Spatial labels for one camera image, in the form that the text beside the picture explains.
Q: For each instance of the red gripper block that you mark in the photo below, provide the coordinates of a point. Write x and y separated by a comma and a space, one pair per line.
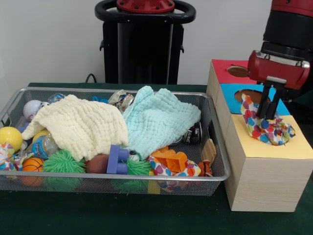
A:
276, 69

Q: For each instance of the colourful heart print cloth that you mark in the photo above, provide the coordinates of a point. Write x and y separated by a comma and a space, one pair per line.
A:
188, 169
254, 122

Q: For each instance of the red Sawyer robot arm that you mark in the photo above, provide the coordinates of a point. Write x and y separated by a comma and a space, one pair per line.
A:
288, 24

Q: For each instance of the wooden box with three holes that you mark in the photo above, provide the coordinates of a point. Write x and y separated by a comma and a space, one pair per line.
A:
269, 186

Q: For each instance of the orange plastic building block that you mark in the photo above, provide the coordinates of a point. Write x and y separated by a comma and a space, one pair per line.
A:
171, 160

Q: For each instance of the mint green muslin cloth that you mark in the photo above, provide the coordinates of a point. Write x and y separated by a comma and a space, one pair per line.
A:
156, 117

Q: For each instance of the small green spiky ball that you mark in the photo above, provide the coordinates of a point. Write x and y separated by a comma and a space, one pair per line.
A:
138, 167

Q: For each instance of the purple plastic building block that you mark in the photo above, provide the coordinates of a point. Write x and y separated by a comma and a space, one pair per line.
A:
117, 159

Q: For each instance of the brown toy football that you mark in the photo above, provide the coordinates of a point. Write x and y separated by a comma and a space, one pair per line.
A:
96, 164

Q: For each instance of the dark green tablecloth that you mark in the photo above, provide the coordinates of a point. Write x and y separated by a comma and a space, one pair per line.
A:
122, 215

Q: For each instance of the cream yellow muslin cloth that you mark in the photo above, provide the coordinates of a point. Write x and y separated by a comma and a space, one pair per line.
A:
80, 124

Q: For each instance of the large green spiky ball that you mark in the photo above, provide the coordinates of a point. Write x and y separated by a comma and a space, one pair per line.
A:
63, 161

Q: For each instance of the orange mini basketball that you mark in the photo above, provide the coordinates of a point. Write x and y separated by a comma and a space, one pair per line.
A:
33, 164

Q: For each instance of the yellow plastic ball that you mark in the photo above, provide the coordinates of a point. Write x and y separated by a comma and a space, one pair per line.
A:
11, 138

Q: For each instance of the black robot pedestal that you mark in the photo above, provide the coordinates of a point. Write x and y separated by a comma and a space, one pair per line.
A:
146, 56

